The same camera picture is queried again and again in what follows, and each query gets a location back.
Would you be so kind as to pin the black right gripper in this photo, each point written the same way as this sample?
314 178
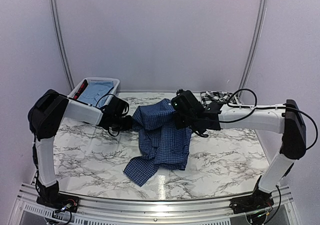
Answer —
179 123

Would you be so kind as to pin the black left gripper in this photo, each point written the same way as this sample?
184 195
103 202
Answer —
128 125

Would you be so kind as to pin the blue checked shirt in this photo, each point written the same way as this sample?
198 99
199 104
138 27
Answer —
161 144

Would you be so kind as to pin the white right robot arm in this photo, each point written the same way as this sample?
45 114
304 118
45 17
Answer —
284 119

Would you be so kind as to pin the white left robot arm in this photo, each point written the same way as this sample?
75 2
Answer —
45 118

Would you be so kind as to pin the black white plaid shirt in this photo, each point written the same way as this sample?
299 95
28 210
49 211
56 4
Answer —
206 97

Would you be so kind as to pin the white plastic basket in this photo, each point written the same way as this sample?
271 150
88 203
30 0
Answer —
116 83

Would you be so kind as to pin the light blue folded shirt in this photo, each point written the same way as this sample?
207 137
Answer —
97 93

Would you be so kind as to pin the red black folded garment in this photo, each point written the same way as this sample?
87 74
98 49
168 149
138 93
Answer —
81 89

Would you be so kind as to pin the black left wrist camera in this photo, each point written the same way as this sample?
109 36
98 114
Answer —
116 107

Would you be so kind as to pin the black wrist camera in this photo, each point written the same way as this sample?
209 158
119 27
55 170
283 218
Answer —
116 107
186 103

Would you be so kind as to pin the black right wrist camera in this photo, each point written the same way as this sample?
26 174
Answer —
186 103

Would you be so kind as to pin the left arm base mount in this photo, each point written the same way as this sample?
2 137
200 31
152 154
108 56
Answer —
61 201

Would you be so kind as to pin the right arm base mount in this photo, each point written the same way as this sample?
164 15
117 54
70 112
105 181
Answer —
249 203

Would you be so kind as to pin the aluminium front rail frame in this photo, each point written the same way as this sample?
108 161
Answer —
109 211

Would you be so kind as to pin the left aluminium wall post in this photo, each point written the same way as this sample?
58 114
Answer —
60 43

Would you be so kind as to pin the aluminium wall post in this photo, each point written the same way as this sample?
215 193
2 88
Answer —
262 8
60 43

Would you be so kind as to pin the right aluminium wall post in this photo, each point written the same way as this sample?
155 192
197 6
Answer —
262 8

